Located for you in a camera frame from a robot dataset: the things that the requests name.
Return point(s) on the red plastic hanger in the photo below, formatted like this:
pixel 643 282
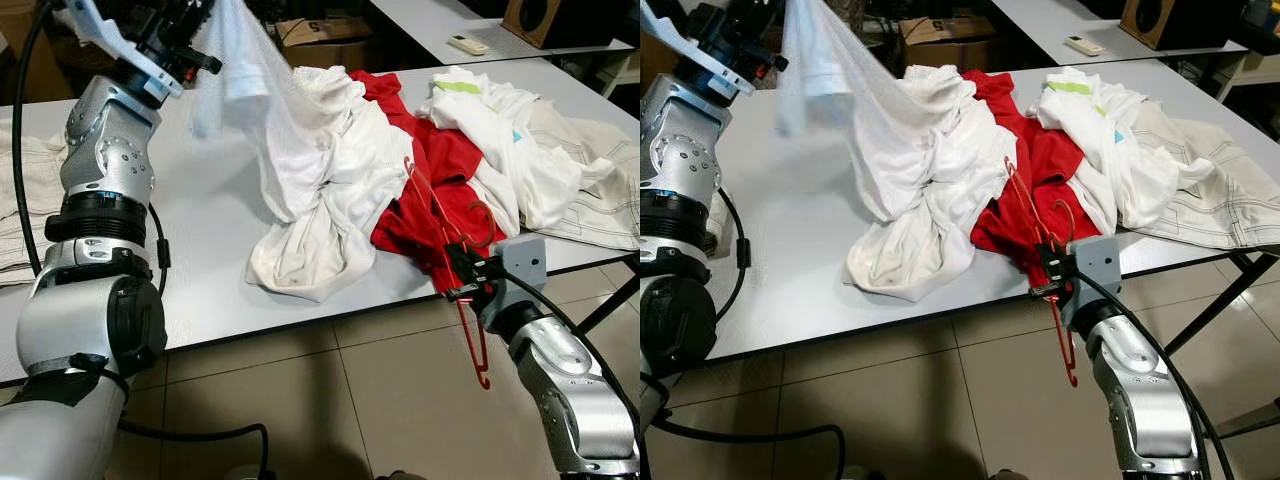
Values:
pixel 463 296
pixel 1048 293

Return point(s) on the white side table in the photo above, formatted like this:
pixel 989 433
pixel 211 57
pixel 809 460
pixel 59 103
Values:
pixel 1040 20
pixel 420 20

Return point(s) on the right robot leg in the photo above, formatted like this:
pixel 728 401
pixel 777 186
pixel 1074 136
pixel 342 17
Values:
pixel 1003 475
pixel 405 475

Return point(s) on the open cardboard box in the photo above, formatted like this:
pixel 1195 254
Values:
pixel 945 50
pixel 320 50

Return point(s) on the off-white stitched trousers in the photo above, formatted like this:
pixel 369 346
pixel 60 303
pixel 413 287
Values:
pixel 1230 190
pixel 600 190

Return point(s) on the red shirt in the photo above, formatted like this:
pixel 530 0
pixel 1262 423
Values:
pixel 1050 160
pixel 440 160

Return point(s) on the white table black frame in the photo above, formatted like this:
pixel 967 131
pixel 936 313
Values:
pixel 800 220
pixel 200 220

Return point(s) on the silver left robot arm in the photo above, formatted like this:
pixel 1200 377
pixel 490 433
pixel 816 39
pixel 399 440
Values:
pixel 105 150
pixel 680 150

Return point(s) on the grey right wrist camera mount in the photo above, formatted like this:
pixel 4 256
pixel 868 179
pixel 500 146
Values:
pixel 522 262
pixel 1095 262

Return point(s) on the white remote control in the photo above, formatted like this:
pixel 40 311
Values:
pixel 468 44
pixel 1084 45

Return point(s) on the white shirt green stripe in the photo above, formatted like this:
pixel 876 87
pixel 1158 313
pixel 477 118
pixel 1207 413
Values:
pixel 520 150
pixel 1130 150

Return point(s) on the white t-shirt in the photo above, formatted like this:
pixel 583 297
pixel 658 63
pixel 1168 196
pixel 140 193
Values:
pixel 930 170
pixel 330 170

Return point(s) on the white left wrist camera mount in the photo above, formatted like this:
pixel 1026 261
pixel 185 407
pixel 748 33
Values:
pixel 690 48
pixel 120 48

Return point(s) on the wooden speaker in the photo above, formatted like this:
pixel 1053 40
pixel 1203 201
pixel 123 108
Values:
pixel 550 22
pixel 1170 22

